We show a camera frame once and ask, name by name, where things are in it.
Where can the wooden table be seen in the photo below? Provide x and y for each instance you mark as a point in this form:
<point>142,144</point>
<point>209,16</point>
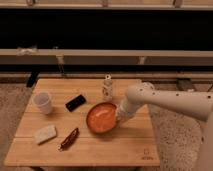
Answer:
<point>132,144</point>

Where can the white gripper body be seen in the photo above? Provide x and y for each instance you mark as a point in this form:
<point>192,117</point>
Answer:
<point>125,110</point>

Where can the small white bottle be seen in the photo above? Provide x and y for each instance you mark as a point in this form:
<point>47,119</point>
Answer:
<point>107,88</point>

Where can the black rectangular box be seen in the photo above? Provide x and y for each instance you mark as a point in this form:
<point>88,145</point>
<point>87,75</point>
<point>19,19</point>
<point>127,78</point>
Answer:
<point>75,103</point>

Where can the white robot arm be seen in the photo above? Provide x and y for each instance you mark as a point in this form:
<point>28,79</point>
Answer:
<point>198,105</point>

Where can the white plastic cup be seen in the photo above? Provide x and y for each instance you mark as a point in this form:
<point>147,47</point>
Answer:
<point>42,101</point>

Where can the white sponge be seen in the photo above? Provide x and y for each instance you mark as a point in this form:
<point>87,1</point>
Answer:
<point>44,134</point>

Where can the orange ceramic bowl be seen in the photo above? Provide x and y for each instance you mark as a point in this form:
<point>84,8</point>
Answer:
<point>101,118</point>

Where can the wooden rail bench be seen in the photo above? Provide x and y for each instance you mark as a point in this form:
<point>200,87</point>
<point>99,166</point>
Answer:
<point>28,56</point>

